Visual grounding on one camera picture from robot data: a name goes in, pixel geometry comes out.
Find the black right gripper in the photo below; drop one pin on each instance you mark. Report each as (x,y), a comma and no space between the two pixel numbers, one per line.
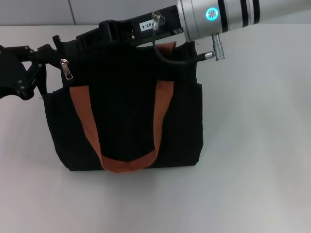
(126,29)

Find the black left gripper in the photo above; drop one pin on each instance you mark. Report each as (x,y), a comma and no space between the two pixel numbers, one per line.
(11,70)

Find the silver zipper pull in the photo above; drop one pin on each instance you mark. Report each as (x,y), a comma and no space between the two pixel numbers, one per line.
(66,69)

